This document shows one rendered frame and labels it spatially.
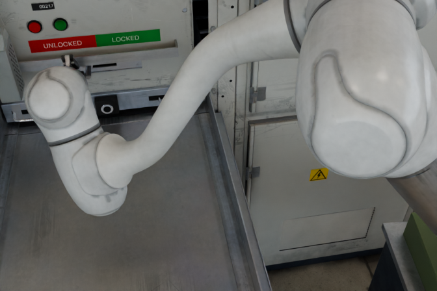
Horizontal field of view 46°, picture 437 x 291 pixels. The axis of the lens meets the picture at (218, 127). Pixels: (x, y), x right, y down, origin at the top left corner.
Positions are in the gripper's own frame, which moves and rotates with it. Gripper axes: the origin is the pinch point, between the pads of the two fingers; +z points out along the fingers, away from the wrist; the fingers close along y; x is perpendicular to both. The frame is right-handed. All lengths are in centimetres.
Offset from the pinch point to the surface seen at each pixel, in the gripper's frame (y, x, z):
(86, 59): -4.2, 2.6, 1.3
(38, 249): 33.8, -10.7, -21.9
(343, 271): 91, 84, 49
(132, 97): 7.8, 12.1, 11.4
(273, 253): 76, 56, 45
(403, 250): 46, 72, -24
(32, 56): -5.9, -10.9, 4.9
